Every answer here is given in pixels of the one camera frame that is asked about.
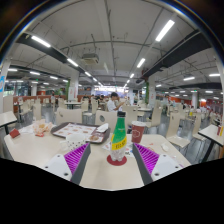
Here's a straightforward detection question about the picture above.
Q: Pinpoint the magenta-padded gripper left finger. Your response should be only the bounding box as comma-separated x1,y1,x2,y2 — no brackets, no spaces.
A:
43,142,92,186

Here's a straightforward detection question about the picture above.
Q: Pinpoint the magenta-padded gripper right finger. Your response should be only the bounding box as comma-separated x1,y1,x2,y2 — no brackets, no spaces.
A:
132,142,183,186

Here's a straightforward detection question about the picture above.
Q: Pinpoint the green-labelled clear drink bottle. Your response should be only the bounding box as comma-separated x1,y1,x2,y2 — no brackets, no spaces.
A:
109,110,128,163

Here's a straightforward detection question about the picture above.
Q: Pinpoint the crumpled white tissue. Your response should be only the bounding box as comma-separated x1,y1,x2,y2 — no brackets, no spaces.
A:
160,143,171,153

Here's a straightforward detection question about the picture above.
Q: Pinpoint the red paper cup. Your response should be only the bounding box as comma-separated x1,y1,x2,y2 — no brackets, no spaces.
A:
130,120,147,144

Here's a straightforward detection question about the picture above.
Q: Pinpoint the dark food tray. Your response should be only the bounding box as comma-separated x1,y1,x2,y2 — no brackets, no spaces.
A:
50,121,112,145

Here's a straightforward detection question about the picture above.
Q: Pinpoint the white paper napkin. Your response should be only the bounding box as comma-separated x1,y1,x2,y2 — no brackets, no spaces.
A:
96,123,110,134

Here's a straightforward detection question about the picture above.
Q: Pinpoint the group of beige chairs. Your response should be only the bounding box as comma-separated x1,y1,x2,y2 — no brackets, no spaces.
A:
13,96,224,149

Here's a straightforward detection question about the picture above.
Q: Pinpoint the crumpled food wrapper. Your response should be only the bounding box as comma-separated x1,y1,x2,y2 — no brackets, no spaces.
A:
32,119,54,138

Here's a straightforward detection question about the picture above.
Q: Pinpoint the person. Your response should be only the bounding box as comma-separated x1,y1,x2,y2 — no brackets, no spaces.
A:
106,91,125,113

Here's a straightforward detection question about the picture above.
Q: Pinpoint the small red packet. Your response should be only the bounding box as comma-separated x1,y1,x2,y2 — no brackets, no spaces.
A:
8,128,22,139

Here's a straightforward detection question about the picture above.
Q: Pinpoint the ceiling air conditioner unit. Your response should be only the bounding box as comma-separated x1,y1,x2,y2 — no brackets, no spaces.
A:
81,53,100,66

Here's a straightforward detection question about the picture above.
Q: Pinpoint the group of ceiling lights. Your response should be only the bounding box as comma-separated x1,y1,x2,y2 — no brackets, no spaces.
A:
6,19,221,95

